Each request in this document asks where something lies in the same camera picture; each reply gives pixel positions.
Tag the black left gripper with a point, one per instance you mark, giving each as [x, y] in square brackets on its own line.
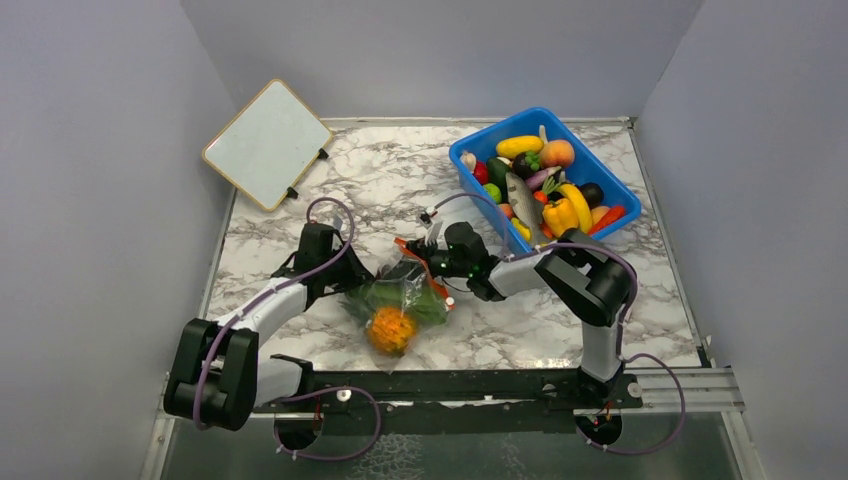
[359, 272]

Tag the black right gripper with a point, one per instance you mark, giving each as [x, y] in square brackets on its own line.
[419, 247]

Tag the clear zip top bag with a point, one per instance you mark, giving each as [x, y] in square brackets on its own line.
[403, 266]

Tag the beige fake garlic bulb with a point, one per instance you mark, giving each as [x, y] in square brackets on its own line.
[469, 160]

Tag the yellow fake squash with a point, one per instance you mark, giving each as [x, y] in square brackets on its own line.
[513, 146]

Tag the yellow fake banana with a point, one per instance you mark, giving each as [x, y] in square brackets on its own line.
[579, 206]

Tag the red fake pepper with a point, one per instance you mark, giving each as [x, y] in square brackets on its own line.
[614, 214]

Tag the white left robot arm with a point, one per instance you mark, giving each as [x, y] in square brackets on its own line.
[218, 377]

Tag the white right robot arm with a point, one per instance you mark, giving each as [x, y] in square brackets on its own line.
[595, 284]

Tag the green fake leafy vegetable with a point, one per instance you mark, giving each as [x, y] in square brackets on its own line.
[416, 298]

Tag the orange fake pineapple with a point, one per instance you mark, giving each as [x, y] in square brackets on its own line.
[390, 331]

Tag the green fake lime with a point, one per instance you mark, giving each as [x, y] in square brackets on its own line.
[494, 191]

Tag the red fake apple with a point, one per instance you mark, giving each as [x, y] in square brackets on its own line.
[480, 173]

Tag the grey fake fish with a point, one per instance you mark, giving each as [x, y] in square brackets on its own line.
[526, 208]

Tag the purple fake onion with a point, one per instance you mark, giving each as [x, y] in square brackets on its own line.
[537, 180]

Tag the purple fake mangosteen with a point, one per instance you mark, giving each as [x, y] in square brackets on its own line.
[526, 164]

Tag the yellow fake bell pepper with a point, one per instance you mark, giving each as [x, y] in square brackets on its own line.
[560, 216]

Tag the fake peach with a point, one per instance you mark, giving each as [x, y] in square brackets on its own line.
[557, 153]
[598, 213]

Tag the dark fake plum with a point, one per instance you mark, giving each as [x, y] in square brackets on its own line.
[592, 193]

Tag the yellow banana in bin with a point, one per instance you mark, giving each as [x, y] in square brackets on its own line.
[524, 231]

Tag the blue plastic bin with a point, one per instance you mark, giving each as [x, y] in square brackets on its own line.
[587, 167]

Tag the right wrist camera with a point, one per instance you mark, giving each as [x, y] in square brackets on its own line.
[433, 222]

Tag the black mounting rail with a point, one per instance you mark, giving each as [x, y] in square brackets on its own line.
[435, 402]

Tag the white board wooden frame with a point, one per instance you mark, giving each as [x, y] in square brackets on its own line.
[268, 146]

